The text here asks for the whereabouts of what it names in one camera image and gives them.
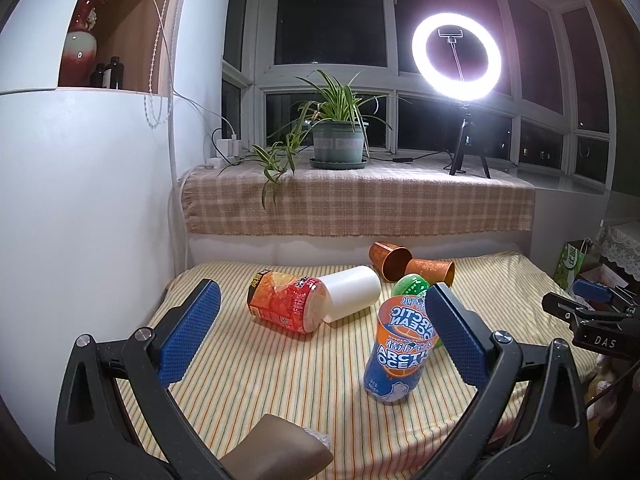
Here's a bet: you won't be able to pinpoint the blue orange Arctic Ocean cup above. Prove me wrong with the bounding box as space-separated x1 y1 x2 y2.
363 295 439 404

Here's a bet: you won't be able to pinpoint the orange copper cup front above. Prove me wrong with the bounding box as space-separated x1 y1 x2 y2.
405 258 456 287

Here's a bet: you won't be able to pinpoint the orange copper cup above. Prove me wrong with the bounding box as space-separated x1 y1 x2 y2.
405 258 456 287
369 242 413 282

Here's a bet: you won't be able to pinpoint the green plastic cup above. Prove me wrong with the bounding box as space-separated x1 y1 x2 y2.
386 274 438 353

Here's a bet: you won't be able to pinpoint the orange copper cup rear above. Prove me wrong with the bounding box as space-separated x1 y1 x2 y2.
369 242 413 282

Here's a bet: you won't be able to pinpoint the white cup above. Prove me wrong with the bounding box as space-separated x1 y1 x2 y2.
320 266 382 323

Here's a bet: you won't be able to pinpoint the red orange printed cup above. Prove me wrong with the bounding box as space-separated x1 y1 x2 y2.
246 270 329 335

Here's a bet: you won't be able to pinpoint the green white carton box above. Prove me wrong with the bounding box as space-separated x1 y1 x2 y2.
553 238 592 292

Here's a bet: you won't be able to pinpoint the black tripod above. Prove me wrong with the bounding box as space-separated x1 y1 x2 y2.
448 103 474 176

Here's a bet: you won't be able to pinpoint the striped yellow mattress cloth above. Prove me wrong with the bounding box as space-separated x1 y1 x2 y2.
145 252 573 479

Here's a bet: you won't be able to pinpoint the plaid checkered blanket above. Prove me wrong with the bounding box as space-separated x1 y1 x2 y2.
181 162 535 237

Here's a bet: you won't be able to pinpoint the green plant pot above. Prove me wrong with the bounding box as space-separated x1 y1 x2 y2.
310 120 366 170

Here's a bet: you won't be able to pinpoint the spider plant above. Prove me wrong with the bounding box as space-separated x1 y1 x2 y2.
246 70 392 207

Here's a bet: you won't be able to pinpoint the white power adapter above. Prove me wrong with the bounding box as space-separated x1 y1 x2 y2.
205 130 245 169

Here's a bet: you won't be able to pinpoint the black small bottles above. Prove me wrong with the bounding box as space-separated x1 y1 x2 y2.
89 56 124 90

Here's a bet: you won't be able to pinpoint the red white ceramic vase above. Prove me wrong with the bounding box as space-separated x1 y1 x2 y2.
58 0 107 87

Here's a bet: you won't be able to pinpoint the white ring light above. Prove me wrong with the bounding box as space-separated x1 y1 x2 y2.
411 13 502 102

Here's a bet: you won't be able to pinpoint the white hanging cord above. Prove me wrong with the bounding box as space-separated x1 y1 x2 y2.
131 0 181 129

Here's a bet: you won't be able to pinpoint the wooden wall shelf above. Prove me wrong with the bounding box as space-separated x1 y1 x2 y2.
77 0 178 96

